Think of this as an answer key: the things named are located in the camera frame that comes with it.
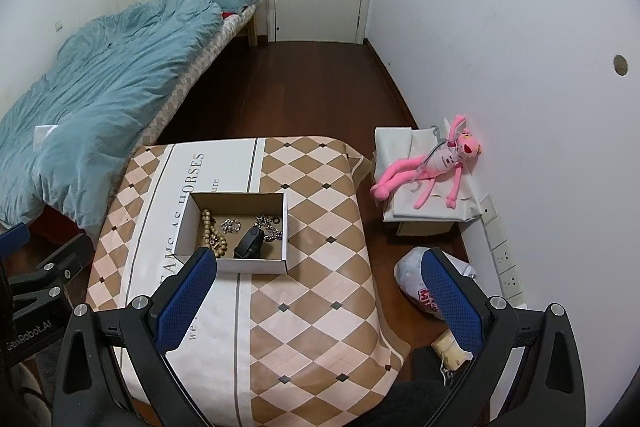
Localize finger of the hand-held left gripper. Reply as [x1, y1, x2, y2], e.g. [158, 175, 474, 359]
[7, 233, 97, 303]
[0, 222, 31, 264]

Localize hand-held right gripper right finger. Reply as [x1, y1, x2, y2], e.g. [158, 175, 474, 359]
[420, 248, 588, 427]

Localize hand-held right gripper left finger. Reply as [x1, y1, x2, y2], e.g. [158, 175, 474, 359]
[52, 247, 218, 427]

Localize white cardboard box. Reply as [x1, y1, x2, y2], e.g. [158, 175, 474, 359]
[172, 192, 291, 275]

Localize wooden bead bracelet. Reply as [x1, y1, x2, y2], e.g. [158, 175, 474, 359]
[201, 208, 230, 259]

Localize black smart watch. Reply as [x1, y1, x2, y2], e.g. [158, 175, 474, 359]
[233, 227, 263, 259]

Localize thick silver chain bracelet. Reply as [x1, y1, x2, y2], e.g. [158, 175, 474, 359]
[255, 214, 283, 243]

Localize white plastic bag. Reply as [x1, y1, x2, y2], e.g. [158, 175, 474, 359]
[394, 247, 476, 323]

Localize dark fleece pants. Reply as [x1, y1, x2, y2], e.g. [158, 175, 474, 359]
[395, 347, 481, 427]

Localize checkered printed tablecloth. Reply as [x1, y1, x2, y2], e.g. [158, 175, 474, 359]
[86, 136, 406, 427]

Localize pink plush toy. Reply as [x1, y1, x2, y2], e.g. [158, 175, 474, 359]
[370, 114, 482, 210]

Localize blue duvet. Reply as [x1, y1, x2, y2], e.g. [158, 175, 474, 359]
[0, 0, 258, 228]

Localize bed with patterned mattress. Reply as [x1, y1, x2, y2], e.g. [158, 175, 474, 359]
[0, 0, 266, 235]

